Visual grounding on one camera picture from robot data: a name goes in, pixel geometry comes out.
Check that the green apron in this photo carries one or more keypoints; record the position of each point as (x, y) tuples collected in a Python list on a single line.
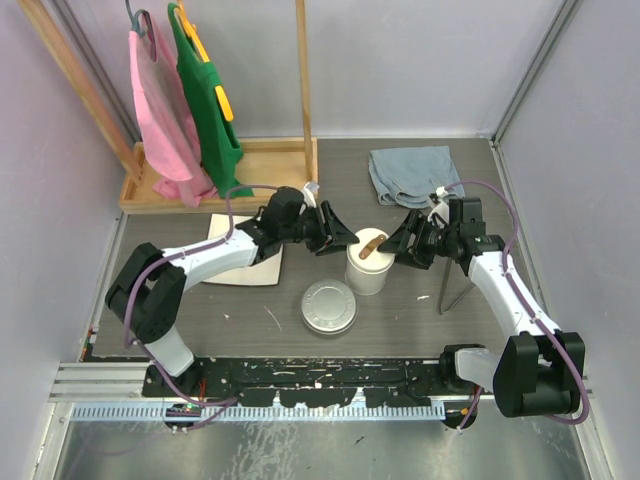
[(219, 147)]

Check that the round metal tin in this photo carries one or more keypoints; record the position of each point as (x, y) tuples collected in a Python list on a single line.
[(329, 327)]

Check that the round metal tin lid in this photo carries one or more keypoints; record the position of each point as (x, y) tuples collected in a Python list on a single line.
[(328, 299)]

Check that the pink apron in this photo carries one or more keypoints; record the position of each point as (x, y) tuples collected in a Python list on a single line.
[(168, 131)]

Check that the white cylindrical container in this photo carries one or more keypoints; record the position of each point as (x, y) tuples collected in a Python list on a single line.
[(368, 276)]

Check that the white square plate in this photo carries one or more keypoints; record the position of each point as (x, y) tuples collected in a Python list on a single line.
[(266, 273)]

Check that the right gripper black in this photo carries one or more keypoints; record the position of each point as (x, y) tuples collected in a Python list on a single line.
[(414, 224)]

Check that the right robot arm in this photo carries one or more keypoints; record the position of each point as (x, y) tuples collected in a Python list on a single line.
[(540, 370)]

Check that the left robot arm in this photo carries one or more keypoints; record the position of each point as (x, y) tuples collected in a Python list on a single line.
[(146, 294)]

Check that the grey hanger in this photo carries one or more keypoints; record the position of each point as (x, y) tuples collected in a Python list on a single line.
[(140, 22)]

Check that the blue cloth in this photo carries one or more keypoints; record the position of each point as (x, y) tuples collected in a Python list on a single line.
[(408, 176)]

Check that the yellow hanger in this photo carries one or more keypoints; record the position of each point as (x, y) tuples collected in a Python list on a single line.
[(191, 32)]

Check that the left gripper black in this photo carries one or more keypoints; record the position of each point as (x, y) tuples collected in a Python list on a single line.
[(340, 237)]

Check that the wooden clothes rack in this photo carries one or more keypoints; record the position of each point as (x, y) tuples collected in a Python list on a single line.
[(273, 161)]

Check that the white lid brown handle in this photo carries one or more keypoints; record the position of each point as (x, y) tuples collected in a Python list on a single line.
[(365, 256)]

